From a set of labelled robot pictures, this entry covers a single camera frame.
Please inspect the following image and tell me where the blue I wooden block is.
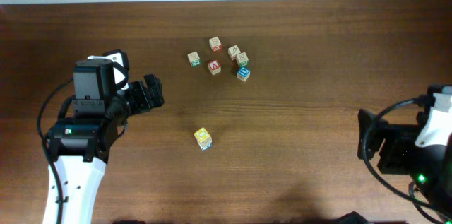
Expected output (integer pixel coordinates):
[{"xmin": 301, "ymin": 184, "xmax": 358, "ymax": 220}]
[{"xmin": 194, "ymin": 128, "xmax": 212, "ymax": 146}]

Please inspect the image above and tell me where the blue H wooden block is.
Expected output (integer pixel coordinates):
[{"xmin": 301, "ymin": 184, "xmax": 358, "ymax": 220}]
[{"xmin": 200, "ymin": 143, "xmax": 212, "ymax": 151}]

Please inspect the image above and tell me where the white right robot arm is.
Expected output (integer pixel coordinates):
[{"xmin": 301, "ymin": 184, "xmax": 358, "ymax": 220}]
[{"xmin": 357, "ymin": 84, "xmax": 451, "ymax": 223}]

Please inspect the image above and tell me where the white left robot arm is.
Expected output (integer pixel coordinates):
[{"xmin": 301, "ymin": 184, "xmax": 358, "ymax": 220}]
[{"xmin": 38, "ymin": 49, "xmax": 165, "ymax": 223}]

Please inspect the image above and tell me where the green V wooden block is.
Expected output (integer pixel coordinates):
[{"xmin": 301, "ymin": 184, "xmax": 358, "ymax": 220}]
[{"xmin": 187, "ymin": 52, "xmax": 201, "ymax": 66}]

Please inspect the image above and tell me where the red A wooden block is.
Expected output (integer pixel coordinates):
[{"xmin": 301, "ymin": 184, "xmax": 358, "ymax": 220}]
[{"xmin": 208, "ymin": 60, "xmax": 222, "ymax": 75}]

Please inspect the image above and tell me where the red E wooden block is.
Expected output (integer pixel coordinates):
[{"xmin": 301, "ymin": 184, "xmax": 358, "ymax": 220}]
[{"xmin": 208, "ymin": 37, "xmax": 222, "ymax": 52}]

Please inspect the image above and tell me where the wooden K red block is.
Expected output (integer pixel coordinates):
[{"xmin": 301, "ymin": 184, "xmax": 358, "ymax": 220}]
[{"xmin": 228, "ymin": 45, "xmax": 241, "ymax": 60}]

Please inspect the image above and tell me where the blue D wooden block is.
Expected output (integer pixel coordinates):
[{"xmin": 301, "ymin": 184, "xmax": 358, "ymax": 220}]
[{"xmin": 237, "ymin": 66, "xmax": 251, "ymax": 82}]

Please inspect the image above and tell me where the green B wooden block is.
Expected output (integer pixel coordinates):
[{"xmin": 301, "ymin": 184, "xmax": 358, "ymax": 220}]
[{"xmin": 235, "ymin": 52, "xmax": 249, "ymax": 67}]

